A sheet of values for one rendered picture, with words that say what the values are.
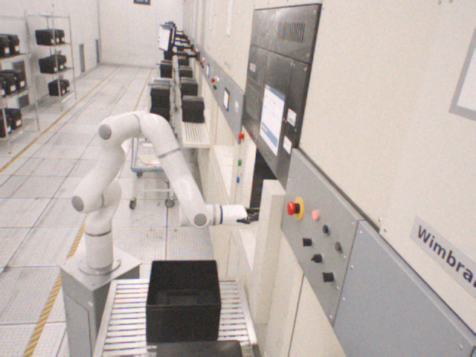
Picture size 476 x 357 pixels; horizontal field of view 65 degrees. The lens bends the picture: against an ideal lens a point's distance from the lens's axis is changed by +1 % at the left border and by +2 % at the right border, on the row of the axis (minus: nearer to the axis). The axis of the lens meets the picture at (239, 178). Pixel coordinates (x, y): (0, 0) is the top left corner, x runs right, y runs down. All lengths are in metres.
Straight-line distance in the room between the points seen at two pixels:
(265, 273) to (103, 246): 0.83
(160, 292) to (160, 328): 0.27
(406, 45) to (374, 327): 0.48
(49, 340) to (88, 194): 1.29
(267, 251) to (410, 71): 0.80
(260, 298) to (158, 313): 0.37
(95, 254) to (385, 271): 1.43
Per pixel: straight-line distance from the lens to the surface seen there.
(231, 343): 1.41
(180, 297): 1.71
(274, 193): 1.18
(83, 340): 2.12
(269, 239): 1.26
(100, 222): 1.79
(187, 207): 1.34
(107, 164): 1.60
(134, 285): 1.80
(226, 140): 3.42
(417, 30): 0.69
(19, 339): 2.80
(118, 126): 1.45
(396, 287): 0.67
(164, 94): 5.35
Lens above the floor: 1.88
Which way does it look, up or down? 22 degrees down
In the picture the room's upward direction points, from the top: 6 degrees clockwise
